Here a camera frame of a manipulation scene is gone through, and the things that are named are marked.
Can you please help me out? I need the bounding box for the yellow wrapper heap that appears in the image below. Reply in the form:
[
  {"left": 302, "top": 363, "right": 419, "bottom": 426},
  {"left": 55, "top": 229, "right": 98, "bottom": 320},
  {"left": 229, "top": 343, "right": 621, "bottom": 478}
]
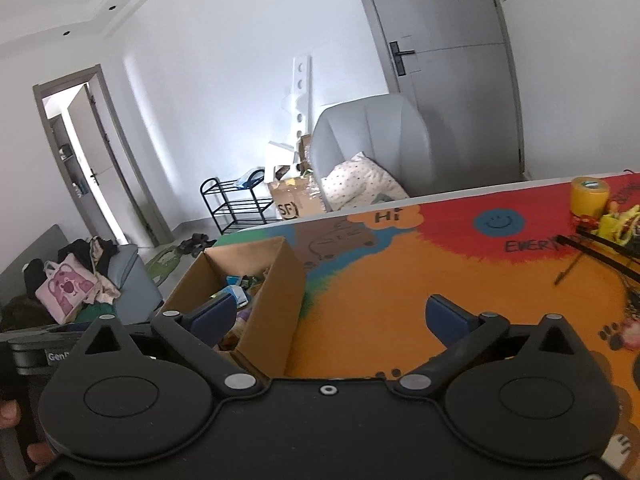
[{"left": 597, "top": 205, "right": 640, "bottom": 246}]

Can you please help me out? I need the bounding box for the white dotted pillow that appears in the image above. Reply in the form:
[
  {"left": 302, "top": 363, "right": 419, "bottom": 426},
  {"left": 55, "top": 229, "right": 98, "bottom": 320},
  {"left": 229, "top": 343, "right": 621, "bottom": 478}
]
[{"left": 320, "top": 152, "right": 410, "bottom": 211}]

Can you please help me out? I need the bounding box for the colourful printed table mat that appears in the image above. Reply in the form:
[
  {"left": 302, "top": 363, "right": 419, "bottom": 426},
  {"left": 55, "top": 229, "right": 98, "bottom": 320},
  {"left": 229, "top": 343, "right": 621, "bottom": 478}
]
[{"left": 215, "top": 172, "right": 640, "bottom": 480}]

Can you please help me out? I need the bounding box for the black shoe rack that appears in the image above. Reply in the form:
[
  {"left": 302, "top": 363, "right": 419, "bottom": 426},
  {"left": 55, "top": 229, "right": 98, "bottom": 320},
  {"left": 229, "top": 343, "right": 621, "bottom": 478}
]
[{"left": 200, "top": 170, "right": 273, "bottom": 235}]

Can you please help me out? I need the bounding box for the taped cardboard box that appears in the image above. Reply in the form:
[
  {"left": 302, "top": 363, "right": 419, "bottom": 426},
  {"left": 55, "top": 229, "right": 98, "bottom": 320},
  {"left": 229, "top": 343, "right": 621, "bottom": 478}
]
[{"left": 267, "top": 175, "right": 326, "bottom": 222}]

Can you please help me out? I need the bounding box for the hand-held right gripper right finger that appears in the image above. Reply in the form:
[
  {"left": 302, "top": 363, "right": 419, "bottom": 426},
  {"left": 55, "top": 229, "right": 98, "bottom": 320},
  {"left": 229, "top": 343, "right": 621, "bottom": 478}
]
[{"left": 392, "top": 295, "right": 593, "bottom": 402}]

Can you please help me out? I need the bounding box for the white perforated board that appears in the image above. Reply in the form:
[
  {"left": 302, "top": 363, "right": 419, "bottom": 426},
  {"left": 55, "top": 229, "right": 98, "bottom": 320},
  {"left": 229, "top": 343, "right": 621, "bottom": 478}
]
[{"left": 280, "top": 55, "right": 312, "bottom": 146}]

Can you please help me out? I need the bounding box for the person's left hand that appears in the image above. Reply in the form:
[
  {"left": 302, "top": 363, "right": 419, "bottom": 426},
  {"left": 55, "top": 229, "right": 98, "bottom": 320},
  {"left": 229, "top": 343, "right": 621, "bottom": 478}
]
[{"left": 0, "top": 400, "right": 53, "bottom": 467}]

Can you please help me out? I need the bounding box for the pink bear tote bag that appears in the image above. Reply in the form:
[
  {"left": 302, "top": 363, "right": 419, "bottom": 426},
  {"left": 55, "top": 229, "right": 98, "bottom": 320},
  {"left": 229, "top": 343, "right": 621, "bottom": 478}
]
[{"left": 34, "top": 252, "right": 101, "bottom": 325}]

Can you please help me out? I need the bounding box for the black wire rack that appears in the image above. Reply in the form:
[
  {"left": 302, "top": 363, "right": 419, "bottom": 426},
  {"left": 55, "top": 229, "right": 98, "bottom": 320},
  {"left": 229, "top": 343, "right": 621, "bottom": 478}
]
[{"left": 555, "top": 232, "right": 640, "bottom": 286}]

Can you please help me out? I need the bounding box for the brown cardboard box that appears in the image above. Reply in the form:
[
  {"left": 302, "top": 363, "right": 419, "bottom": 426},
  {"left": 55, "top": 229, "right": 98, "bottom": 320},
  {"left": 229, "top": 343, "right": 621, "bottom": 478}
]
[{"left": 157, "top": 237, "right": 307, "bottom": 378}]

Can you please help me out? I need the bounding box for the clothes pile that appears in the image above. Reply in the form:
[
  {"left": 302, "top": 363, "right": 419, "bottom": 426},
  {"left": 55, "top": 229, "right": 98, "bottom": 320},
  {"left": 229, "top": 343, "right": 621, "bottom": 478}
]
[{"left": 22, "top": 237, "right": 121, "bottom": 306}]

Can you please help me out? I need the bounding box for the black door handle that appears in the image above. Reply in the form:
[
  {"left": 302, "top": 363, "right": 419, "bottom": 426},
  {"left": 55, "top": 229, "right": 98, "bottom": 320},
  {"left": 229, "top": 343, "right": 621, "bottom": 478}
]
[{"left": 389, "top": 40, "right": 416, "bottom": 77}]

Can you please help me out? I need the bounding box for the green floor mat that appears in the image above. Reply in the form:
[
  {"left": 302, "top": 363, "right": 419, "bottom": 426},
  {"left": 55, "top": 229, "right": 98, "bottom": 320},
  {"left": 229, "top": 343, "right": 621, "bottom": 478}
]
[{"left": 145, "top": 247, "right": 188, "bottom": 286}]

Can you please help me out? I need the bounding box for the grey door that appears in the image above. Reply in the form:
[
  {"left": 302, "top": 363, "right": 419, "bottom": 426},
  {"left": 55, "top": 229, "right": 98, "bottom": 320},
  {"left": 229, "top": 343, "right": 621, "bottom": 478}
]
[{"left": 350, "top": 0, "right": 526, "bottom": 196}]

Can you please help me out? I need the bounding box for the grey blue sofa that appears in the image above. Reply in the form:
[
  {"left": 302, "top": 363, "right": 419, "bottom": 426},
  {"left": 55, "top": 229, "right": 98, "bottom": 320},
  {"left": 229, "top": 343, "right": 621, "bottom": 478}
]
[{"left": 0, "top": 225, "right": 163, "bottom": 333}]

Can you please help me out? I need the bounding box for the dark slippers pair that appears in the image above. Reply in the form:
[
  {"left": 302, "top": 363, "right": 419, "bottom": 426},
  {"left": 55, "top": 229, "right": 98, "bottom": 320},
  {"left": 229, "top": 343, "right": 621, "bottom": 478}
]
[{"left": 175, "top": 233, "right": 217, "bottom": 257}]

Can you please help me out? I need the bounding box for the blue item on rack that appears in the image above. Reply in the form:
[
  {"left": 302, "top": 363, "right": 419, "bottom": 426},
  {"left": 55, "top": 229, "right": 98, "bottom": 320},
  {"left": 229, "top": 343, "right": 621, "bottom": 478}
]
[{"left": 235, "top": 170, "right": 266, "bottom": 190}]

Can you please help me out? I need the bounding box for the small blue snack packet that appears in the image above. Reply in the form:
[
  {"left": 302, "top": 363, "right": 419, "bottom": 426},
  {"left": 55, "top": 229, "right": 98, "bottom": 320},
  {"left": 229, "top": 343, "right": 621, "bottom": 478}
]
[{"left": 226, "top": 274, "right": 251, "bottom": 306}]

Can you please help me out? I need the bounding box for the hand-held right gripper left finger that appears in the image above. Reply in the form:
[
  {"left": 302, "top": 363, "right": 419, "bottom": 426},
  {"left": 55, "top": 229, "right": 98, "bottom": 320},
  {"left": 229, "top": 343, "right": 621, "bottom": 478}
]
[{"left": 65, "top": 294, "right": 263, "bottom": 403}]

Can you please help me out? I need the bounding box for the grey doorway frame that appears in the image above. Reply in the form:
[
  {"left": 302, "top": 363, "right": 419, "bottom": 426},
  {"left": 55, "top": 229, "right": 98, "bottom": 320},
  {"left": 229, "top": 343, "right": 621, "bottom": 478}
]
[{"left": 32, "top": 64, "right": 176, "bottom": 248}]

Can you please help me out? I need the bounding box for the yellow tape roll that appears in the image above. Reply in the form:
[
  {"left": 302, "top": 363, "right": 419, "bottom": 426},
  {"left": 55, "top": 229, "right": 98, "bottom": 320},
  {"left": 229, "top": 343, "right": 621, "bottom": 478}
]
[{"left": 571, "top": 176, "right": 612, "bottom": 218}]

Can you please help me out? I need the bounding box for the dark cloth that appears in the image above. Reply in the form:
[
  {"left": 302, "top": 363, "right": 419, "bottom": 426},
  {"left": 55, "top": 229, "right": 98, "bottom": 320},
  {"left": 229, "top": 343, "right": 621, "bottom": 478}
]
[{"left": 0, "top": 295, "right": 56, "bottom": 331}]

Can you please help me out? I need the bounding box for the white open door panel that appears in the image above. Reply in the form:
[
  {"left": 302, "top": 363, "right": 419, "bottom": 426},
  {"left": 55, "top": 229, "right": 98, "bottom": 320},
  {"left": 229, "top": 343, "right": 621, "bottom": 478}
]
[{"left": 67, "top": 82, "right": 126, "bottom": 243}]

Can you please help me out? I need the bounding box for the grey armchair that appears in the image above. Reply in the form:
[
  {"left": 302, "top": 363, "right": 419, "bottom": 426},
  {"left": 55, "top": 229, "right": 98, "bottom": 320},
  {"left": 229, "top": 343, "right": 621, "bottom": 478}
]
[{"left": 311, "top": 94, "right": 433, "bottom": 211}]

